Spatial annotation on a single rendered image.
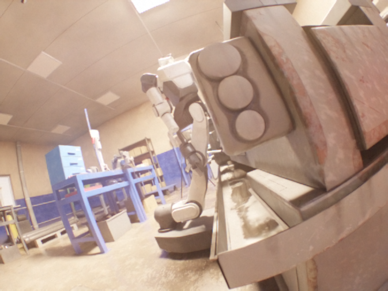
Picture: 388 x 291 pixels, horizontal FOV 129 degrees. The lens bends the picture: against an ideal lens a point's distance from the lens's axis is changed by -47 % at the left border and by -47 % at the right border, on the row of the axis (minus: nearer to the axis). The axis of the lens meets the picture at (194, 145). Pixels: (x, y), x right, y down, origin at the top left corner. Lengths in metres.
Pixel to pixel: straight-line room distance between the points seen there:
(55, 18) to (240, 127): 3.32
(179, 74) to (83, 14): 2.46
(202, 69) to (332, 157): 0.23
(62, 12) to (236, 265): 3.38
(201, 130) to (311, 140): 0.95
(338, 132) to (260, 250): 0.20
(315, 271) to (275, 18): 0.45
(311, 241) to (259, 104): 0.21
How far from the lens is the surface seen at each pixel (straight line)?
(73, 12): 3.33
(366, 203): 0.30
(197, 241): 1.14
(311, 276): 0.38
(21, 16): 3.43
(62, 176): 2.08
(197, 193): 1.20
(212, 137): 1.53
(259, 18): 0.32
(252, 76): 0.28
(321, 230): 0.25
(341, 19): 0.58
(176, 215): 1.24
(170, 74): 1.26
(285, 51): 0.29
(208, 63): 0.27
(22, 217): 5.53
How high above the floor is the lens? 0.58
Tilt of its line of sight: 6 degrees up
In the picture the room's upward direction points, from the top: 20 degrees counter-clockwise
